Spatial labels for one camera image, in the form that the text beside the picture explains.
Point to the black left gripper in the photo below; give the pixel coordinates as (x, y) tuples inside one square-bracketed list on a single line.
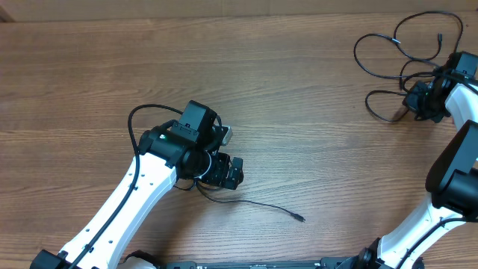
[(218, 177)]

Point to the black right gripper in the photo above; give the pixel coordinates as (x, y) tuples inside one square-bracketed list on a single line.
[(418, 103)]

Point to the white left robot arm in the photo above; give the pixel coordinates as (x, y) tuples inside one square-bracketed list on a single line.
[(187, 148)]

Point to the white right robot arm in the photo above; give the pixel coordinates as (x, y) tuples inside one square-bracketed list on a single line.
[(451, 183)]

